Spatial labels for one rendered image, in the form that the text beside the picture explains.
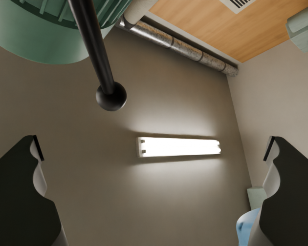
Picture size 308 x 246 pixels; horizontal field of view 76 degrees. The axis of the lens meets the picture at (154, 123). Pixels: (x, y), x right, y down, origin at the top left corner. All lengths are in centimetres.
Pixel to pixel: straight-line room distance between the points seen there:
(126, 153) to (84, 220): 59
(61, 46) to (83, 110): 140
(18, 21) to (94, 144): 141
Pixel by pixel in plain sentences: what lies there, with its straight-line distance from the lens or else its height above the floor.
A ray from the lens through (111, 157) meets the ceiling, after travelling 166.
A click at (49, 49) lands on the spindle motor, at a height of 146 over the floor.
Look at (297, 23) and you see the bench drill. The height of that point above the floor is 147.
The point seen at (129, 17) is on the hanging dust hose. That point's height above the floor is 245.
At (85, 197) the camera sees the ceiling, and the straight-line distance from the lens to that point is 157.
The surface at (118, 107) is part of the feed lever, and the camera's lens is 22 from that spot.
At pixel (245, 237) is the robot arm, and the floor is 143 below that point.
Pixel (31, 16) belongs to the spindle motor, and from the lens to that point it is 24.
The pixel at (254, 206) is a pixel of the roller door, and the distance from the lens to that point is 311.
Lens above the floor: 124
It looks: 47 degrees up
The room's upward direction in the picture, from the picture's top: 113 degrees counter-clockwise
